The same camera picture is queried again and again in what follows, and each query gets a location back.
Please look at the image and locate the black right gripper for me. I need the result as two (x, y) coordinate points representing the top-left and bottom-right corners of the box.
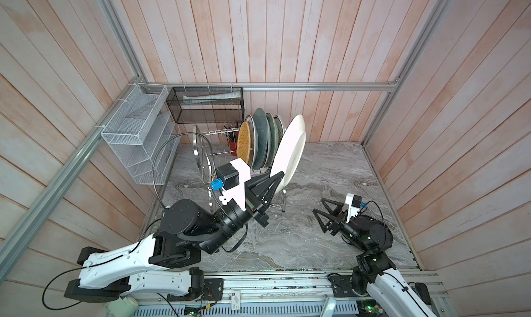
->
(314, 199), (368, 253)

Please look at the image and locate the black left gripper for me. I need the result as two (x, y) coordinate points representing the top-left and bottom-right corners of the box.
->
(196, 165), (282, 252)

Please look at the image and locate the cream floral plate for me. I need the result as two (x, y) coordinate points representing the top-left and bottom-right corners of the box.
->
(270, 115), (306, 193)

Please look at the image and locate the yellow woven coaster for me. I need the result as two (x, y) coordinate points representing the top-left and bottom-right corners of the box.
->
(237, 122), (251, 164)

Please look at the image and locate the white green clover plate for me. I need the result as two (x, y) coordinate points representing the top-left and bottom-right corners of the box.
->
(265, 113), (279, 168)

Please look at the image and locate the large teal plate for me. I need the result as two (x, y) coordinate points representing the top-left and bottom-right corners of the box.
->
(253, 108), (270, 170)

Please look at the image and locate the light blue flower plate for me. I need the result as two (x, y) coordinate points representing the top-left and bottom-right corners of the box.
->
(274, 116), (283, 142)

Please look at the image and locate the stainless steel dish rack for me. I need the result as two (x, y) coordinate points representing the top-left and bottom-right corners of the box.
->
(191, 123), (291, 213)

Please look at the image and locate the orange sunburst plate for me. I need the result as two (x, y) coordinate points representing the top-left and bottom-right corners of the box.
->
(246, 115), (258, 170)
(277, 116), (288, 134)

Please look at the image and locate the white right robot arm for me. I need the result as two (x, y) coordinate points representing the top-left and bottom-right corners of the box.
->
(313, 194), (436, 316)

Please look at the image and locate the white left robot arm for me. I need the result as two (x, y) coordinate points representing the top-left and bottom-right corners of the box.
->
(64, 172), (284, 303)

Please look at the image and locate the red pen holder cup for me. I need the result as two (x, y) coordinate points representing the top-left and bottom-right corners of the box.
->
(228, 140), (238, 157)

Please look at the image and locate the bundle of pens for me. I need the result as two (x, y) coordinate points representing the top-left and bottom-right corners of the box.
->
(224, 123), (240, 143)

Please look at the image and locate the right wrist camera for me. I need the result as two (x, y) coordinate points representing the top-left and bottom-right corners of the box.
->
(345, 193), (366, 223)

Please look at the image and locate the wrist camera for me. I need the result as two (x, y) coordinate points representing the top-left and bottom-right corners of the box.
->
(210, 158), (251, 211)
(345, 193), (366, 223)

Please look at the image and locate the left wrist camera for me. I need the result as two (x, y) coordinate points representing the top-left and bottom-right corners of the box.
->
(210, 158), (251, 211)

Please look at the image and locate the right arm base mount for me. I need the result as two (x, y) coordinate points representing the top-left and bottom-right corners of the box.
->
(327, 273), (369, 298)

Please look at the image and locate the aluminium front rail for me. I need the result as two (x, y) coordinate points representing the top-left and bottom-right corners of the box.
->
(107, 269), (449, 317)

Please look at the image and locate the black mesh wall basket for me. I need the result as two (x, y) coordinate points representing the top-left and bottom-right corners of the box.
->
(166, 86), (245, 124)

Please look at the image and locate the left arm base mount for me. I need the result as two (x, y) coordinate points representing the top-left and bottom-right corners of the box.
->
(182, 278), (224, 301)

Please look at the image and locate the white wire mesh shelf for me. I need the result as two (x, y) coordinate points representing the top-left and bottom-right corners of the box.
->
(102, 83), (180, 186)

